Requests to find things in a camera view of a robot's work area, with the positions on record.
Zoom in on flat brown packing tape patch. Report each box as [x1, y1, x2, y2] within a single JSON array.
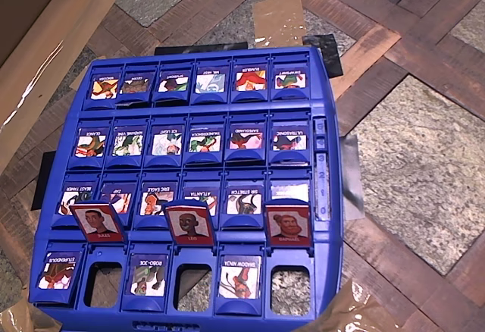
[[252, 0, 308, 48]]

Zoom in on blue cartridge with orange label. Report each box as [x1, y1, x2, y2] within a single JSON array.
[[230, 62, 269, 104]]

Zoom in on brown cardboard box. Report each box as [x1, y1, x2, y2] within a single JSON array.
[[0, 0, 137, 176]]

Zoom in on blue plastic game board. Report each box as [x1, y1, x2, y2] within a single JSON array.
[[28, 45, 346, 332]]

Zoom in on Leo card blue flip tile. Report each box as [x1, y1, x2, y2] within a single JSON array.
[[162, 199, 217, 248]]

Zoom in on blue cartridge with white label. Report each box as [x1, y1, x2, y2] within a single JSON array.
[[190, 64, 230, 105]]

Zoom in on crumpled brown packing tape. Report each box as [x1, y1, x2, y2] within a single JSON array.
[[0, 296, 64, 332], [293, 277, 405, 332]]

